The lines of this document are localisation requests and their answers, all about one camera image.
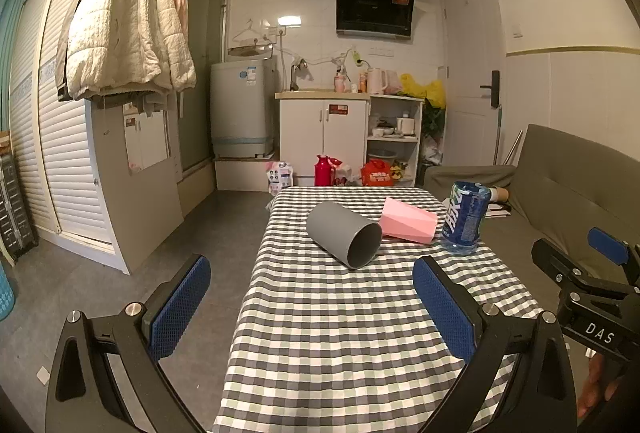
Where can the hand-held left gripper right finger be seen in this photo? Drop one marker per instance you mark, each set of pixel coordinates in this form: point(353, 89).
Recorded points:
point(445, 308)

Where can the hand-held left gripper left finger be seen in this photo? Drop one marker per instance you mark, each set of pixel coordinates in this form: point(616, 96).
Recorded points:
point(180, 308)

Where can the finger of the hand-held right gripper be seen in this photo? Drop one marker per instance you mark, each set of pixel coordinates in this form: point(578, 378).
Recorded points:
point(565, 265)
point(607, 245)

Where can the grey cup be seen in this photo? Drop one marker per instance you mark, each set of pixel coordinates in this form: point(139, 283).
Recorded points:
point(332, 228)

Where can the pink faceted cup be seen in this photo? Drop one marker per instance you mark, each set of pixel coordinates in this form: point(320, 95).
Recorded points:
point(406, 220)

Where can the person's right hand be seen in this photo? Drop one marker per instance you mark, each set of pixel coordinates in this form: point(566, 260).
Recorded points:
point(597, 388)

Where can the olive green sofa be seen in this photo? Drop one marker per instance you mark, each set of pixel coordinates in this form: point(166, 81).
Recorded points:
point(550, 183)

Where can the blue plastic bottle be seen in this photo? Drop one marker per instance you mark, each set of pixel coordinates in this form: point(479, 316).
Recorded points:
point(462, 223)

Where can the white paper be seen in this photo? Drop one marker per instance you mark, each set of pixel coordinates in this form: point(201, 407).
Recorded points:
point(497, 210)

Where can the beige tube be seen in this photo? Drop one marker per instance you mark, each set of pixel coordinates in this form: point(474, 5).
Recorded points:
point(500, 194)

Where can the checkered tablecloth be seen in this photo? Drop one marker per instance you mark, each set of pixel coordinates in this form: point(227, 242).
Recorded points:
point(340, 343)

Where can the white wardrobe door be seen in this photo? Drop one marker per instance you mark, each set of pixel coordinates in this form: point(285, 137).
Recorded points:
point(140, 198)

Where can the broom sticks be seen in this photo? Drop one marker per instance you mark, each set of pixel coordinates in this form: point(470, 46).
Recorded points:
point(498, 138)

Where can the white platform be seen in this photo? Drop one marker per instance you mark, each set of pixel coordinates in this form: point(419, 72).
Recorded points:
point(237, 173)

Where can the orange bag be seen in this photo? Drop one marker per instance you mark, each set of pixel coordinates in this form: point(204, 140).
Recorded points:
point(376, 174)

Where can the red and white bag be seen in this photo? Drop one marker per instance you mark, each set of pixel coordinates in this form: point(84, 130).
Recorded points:
point(345, 174)

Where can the white printed bag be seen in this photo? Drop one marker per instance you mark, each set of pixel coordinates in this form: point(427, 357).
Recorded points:
point(280, 174)

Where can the teal basket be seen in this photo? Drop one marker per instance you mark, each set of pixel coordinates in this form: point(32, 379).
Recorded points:
point(6, 293)

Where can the white open shelf unit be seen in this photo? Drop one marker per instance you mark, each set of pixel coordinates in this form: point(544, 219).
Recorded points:
point(419, 133)

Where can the red thermos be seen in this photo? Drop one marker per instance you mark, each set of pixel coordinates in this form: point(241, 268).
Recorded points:
point(322, 172)

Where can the white pot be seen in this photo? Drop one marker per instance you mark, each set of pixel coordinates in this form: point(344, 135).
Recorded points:
point(406, 126)

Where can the black crate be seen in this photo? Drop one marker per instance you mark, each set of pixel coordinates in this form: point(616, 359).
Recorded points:
point(15, 208)

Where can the white louvered wardrobe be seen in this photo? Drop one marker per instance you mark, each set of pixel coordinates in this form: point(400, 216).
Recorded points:
point(55, 153)

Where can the white washing machine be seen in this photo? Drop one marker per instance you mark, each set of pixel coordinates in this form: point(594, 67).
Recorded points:
point(240, 108)

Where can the white sink cabinet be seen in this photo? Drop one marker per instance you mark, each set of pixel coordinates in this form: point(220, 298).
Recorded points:
point(320, 138)

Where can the yellow plastic bag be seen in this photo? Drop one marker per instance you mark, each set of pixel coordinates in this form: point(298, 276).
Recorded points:
point(425, 88)

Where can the white electric kettle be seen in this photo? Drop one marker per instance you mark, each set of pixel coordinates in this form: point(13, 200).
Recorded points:
point(376, 82)

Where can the glass shower door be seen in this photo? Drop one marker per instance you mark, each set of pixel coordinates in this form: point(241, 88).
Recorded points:
point(197, 63)

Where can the pink bottle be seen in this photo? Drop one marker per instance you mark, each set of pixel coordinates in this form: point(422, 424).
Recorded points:
point(340, 83)

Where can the metal faucet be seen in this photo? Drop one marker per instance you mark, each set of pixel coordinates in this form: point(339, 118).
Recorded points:
point(296, 75)

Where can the wash basin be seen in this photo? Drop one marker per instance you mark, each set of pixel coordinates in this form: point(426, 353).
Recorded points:
point(250, 51)

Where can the white power strip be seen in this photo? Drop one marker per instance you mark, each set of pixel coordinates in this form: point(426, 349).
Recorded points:
point(356, 57)

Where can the white padded jacket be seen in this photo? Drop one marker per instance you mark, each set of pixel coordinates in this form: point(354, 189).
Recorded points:
point(125, 23)

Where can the pink hanging cloth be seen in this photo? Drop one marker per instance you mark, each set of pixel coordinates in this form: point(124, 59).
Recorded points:
point(181, 10)

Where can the black range hood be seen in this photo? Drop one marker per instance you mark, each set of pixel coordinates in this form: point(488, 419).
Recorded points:
point(374, 8)

